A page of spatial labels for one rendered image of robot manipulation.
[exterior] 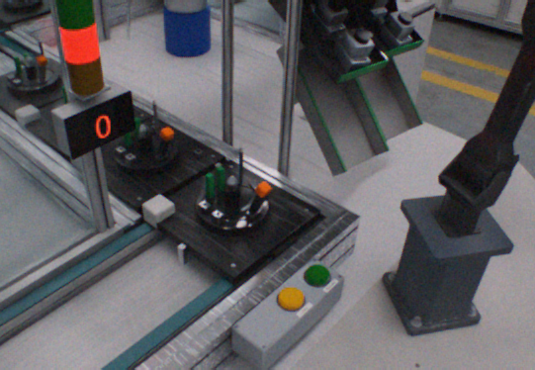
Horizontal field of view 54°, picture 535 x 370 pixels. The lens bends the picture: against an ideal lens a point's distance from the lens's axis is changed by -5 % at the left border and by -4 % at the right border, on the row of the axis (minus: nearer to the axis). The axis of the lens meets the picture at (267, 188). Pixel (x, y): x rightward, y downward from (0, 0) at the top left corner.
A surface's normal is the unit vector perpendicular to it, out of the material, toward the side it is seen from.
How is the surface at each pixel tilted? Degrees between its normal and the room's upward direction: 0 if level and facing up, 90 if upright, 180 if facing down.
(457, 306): 90
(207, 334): 0
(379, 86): 45
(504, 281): 0
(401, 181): 0
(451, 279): 90
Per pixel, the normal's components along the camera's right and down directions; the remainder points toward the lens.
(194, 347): 0.04, -0.79
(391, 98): 0.47, -0.20
